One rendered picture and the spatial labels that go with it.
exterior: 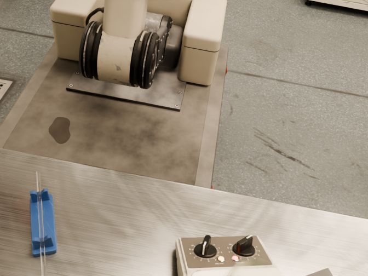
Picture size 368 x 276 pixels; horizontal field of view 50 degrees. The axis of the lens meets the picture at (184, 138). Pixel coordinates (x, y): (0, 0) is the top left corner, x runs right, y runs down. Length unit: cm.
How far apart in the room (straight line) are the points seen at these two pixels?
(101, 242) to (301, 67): 189
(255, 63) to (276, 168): 73
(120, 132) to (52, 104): 25
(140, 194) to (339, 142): 145
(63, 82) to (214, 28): 56
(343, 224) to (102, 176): 42
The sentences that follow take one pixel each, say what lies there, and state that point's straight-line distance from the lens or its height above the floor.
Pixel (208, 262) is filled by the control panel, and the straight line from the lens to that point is 56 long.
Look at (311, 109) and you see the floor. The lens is 211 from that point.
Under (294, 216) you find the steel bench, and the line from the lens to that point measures 71.
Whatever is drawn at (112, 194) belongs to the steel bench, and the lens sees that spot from 68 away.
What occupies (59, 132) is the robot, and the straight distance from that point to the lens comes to 129.
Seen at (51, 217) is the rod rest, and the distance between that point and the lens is 65.
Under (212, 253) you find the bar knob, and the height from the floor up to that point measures 81.
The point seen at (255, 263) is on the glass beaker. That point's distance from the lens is 46.
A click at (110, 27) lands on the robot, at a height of 68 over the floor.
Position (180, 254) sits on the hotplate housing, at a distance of 58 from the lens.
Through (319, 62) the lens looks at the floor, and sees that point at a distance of 245.
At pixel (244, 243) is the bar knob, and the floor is 82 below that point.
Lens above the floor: 132
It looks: 48 degrees down
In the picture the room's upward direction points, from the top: 10 degrees clockwise
